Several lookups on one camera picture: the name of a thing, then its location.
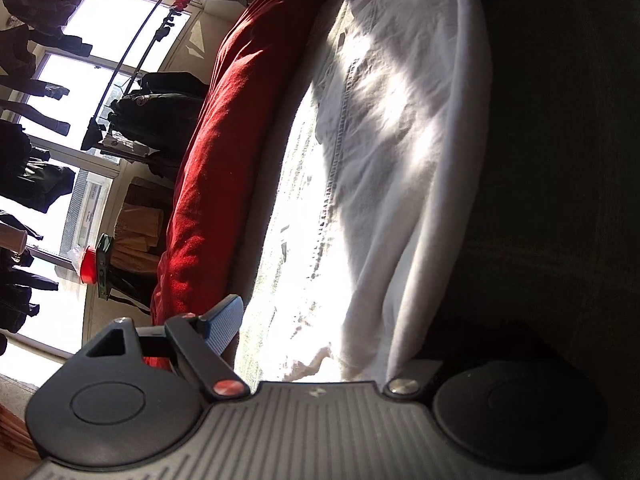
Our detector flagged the row of dark hanging laundry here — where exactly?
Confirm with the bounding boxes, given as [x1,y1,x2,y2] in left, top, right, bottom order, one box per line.
[0,0,96,336]

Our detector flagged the red duvet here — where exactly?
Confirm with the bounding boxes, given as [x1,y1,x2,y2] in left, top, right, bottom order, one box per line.
[150,0,333,371]

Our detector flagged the plain black jacket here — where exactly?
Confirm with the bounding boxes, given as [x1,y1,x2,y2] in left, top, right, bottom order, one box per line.
[140,72,211,98]

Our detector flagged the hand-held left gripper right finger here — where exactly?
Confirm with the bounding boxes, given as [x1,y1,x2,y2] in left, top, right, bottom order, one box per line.
[382,359,443,402]

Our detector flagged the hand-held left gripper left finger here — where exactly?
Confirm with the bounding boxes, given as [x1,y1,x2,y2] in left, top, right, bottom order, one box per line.
[82,294,251,402]

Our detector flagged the brown wooden cabinet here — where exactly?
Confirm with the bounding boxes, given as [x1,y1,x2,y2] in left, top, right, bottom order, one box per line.
[122,177,176,211]

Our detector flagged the black jacket with badge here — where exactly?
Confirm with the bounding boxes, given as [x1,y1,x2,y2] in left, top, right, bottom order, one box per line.
[107,91,203,158]

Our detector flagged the row of socks on rack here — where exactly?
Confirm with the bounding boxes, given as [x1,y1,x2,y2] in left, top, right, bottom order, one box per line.
[155,0,196,41]

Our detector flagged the white T-shirt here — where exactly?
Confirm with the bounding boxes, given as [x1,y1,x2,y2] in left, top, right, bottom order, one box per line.
[277,0,493,386]

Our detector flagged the black hanging bag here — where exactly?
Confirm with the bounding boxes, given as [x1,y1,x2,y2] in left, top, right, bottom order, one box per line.
[107,265,156,316]

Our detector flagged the green plaid blanket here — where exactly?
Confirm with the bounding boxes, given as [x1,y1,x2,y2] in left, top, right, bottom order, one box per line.
[232,0,640,480]

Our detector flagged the red plastic basin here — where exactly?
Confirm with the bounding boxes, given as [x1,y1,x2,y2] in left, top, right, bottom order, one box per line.
[79,246,98,285]

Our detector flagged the green flat board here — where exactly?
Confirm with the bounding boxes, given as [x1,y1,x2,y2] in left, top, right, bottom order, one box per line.
[95,232,116,301]

